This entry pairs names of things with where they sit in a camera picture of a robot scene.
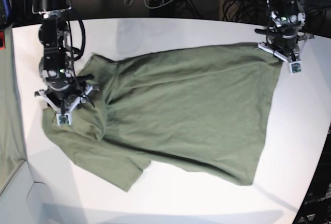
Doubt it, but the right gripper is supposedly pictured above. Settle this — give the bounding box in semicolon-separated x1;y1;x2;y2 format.
34;74;99;115

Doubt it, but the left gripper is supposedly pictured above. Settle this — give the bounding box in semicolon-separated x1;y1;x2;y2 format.
254;27;314;63

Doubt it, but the green t-shirt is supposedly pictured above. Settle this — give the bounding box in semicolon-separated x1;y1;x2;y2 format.
42;43;282;191

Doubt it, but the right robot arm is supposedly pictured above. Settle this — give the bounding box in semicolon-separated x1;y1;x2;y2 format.
32;0;97;125

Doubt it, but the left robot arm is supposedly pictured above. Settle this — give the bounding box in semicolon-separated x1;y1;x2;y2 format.
255;0;313;64

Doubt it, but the red device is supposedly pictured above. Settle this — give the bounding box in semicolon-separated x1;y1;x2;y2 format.
0;31;6;50

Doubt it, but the green cloth at left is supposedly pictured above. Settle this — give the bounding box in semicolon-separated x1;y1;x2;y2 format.
1;26;27;192

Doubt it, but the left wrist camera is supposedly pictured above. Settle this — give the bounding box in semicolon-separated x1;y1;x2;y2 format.
289;61;302;75

